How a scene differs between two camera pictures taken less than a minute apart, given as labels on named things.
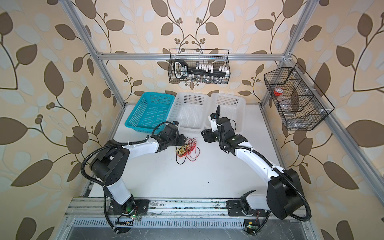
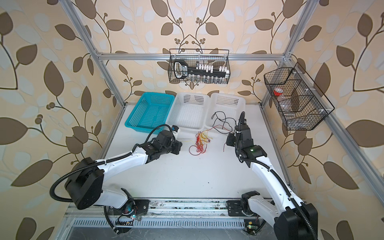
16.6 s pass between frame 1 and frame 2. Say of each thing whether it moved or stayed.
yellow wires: moved
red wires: moved
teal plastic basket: stayed
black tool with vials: stayed
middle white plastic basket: stayed
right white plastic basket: stayed
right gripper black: moved
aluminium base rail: stayed
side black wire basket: stayed
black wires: moved
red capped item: stayed
